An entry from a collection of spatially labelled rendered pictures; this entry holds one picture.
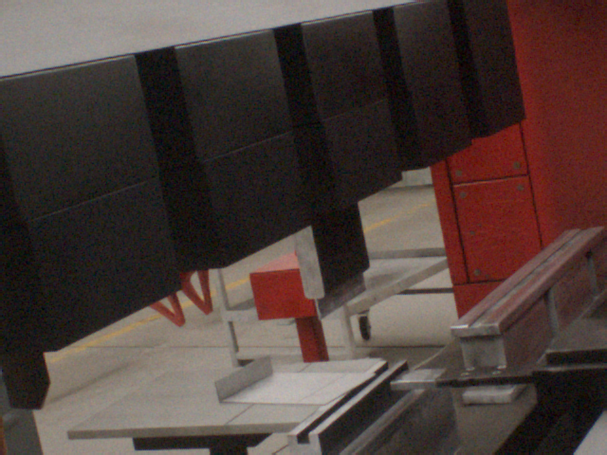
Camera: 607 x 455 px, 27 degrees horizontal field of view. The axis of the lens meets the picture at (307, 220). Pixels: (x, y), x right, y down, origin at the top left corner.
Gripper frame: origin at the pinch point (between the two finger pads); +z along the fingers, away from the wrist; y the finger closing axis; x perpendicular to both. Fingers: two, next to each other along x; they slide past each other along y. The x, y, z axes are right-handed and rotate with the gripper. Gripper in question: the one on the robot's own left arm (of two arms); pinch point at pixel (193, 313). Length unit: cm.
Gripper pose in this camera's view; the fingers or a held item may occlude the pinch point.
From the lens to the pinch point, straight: 172.0
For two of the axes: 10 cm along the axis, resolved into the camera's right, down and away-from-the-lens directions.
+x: -6.0, 5.0, 6.3
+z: 5.2, 8.4, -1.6
